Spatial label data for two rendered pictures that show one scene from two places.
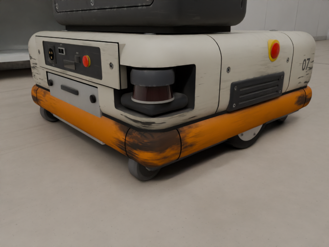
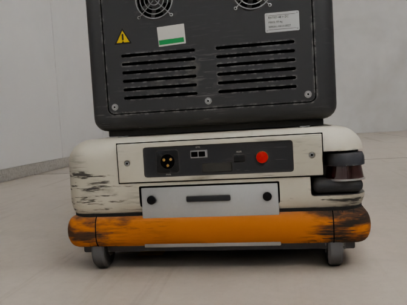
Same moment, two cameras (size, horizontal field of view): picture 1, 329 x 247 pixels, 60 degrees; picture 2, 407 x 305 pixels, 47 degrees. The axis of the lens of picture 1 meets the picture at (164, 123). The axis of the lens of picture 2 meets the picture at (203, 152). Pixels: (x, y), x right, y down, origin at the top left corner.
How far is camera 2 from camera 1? 0.83 m
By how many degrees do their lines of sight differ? 41
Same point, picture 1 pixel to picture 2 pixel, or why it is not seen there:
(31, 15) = not seen: outside the picture
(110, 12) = (244, 109)
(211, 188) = (386, 253)
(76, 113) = (228, 223)
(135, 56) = (344, 141)
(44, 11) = not seen: outside the picture
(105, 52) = (301, 143)
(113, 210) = (369, 282)
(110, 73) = (310, 161)
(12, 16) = not seen: outside the picture
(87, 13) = (194, 113)
